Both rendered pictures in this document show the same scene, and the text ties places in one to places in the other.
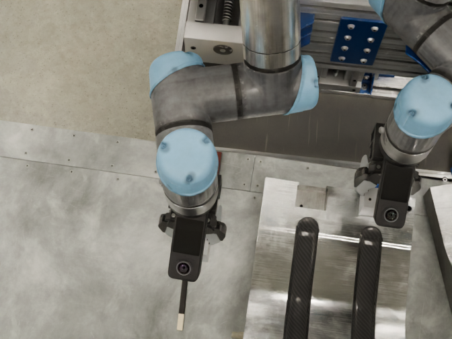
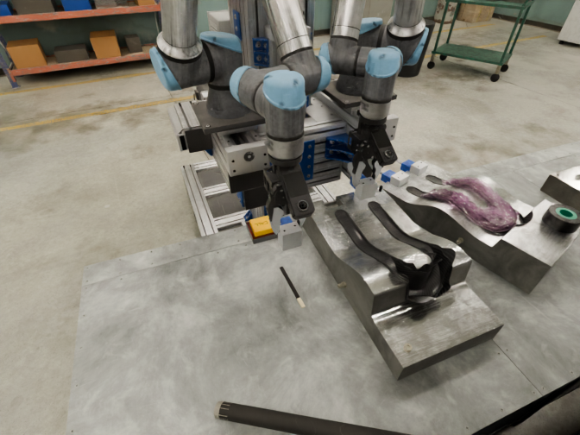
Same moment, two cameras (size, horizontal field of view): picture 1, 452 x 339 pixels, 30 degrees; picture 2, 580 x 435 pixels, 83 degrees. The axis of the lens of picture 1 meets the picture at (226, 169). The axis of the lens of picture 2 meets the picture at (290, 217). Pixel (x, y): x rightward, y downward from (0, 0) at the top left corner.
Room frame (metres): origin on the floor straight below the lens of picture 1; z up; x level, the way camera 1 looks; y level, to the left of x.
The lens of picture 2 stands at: (-0.17, 0.34, 1.50)
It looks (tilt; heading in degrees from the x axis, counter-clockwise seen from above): 41 degrees down; 330
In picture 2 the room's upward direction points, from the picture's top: straight up
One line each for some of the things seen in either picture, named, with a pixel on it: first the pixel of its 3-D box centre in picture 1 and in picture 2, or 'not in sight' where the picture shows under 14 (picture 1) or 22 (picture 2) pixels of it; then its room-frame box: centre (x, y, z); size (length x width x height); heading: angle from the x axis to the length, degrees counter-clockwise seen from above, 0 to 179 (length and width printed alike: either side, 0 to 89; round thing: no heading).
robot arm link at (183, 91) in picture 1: (192, 96); (262, 88); (0.45, 0.04, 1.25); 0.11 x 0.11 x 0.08; 7
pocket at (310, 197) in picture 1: (310, 199); (331, 206); (0.42, -0.15, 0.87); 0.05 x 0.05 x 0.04; 81
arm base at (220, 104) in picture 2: not in sight; (228, 94); (0.86, -0.02, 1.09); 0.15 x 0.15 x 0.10
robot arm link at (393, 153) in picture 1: (406, 136); (374, 107); (0.43, -0.26, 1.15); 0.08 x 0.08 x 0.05
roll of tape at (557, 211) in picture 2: not in sight; (562, 217); (0.03, -0.60, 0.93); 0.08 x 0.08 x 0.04
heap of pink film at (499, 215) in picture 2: not in sight; (473, 198); (0.22, -0.52, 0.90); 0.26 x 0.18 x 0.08; 9
